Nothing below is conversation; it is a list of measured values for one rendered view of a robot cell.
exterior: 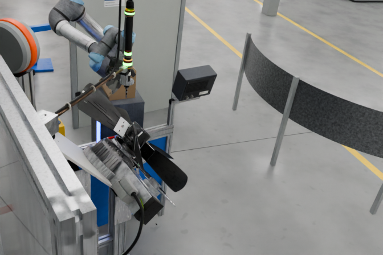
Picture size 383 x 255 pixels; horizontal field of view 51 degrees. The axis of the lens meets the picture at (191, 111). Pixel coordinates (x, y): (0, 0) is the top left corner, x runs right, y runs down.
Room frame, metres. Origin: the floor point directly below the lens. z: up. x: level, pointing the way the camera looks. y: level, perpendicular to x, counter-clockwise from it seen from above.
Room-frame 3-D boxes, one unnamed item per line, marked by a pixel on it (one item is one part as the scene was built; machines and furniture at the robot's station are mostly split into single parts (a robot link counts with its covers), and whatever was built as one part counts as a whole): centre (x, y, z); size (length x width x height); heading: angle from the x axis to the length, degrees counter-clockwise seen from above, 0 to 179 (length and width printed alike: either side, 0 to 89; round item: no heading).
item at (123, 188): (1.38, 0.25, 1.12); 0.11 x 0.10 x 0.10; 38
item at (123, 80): (1.76, 0.34, 1.50); 0.09 x 0.07 x 0.10; 163
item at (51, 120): (1.17, 0.52, 1.55); 0.10 x 0.07 x 0.08; 163
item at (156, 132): (2.12, 0.48, 0.82); 0.90 x 0.04 x 0.08; 128
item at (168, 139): (2.38, 0.14, 0.39); 0.04 x 0.04 x 0.78; 38
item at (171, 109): (2.38, 0.14, 0.96); 0.03 x 0.03 x 0.20; 38
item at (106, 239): (1.53, 0.42, 0.56); 0.19 x 0.04 x 0.04; 128
